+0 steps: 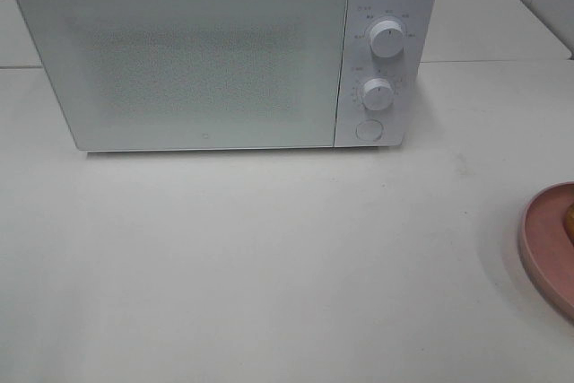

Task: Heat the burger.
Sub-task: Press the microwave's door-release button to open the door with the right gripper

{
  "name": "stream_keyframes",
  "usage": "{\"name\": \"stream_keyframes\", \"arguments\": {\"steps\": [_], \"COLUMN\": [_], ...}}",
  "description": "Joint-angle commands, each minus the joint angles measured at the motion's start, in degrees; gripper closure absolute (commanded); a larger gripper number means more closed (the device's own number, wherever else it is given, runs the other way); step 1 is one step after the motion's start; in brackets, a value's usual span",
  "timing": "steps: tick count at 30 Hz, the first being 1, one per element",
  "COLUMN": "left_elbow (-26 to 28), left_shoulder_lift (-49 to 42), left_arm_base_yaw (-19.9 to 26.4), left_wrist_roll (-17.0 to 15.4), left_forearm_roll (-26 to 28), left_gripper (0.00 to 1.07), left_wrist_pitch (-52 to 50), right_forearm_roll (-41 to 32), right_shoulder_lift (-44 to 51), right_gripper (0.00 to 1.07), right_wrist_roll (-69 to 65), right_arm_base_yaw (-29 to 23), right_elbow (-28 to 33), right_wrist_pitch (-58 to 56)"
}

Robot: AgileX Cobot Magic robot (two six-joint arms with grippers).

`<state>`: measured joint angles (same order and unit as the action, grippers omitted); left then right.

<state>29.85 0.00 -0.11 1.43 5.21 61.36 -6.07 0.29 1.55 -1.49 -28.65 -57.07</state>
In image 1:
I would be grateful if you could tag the round white door button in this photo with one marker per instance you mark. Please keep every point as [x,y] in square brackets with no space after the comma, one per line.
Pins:
[369,130]

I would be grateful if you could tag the pink round plate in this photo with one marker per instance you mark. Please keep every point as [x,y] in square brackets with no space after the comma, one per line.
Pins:
[545,246]

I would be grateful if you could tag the toy hamburger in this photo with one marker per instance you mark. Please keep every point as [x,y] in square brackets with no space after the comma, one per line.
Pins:
[569,222]

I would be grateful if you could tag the lower white dial knob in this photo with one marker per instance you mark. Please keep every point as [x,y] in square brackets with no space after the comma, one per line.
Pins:
[377,94]

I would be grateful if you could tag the white dial knob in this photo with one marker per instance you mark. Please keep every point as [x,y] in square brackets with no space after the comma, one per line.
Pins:
[386,37]
[377,94]

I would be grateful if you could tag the upper white dial knob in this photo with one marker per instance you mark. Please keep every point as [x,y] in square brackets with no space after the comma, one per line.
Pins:
[386,37]

